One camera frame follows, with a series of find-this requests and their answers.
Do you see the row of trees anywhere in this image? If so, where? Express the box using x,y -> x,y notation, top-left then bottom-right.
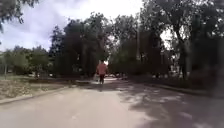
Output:
0,0 -> 224,89

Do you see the person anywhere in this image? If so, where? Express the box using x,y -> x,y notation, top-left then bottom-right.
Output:
96,59 -> 109,85

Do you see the grey asphalt path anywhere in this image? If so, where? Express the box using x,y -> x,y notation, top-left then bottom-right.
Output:
0,78 -> 224,128

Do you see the pale lamp pole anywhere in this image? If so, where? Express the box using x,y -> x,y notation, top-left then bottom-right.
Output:
135,13 -> 142,63

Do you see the dry grass verge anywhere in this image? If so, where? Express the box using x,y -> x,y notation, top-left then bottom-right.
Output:
0,74 -> 81,101

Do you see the stone kerb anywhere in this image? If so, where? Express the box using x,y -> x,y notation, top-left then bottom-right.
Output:
0,85 -> 76,105

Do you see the shaded grass verge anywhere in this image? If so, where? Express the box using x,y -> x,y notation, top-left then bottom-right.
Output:
129,73 -> 224,97

